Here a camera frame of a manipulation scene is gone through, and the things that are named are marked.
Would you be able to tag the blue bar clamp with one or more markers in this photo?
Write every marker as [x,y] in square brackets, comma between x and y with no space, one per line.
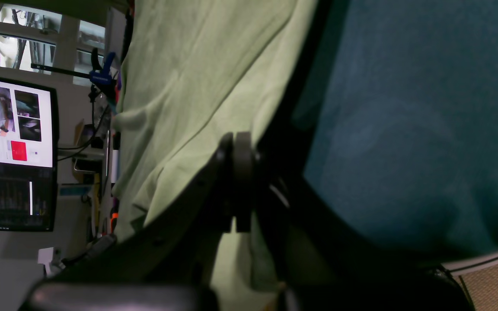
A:
[100,75]

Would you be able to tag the computer monitor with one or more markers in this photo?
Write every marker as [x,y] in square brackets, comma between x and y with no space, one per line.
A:
[29,134]

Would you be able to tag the blue table cloth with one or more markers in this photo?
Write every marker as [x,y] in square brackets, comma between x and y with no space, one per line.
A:
[406,145]

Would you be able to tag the sage green T-shirt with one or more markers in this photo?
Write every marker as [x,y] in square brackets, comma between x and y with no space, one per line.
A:
[195,70]

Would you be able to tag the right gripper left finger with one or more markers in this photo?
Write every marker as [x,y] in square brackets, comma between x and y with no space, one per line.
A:
[177,247]

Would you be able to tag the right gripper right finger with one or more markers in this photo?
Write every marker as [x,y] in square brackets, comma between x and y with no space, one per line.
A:
[297,240]

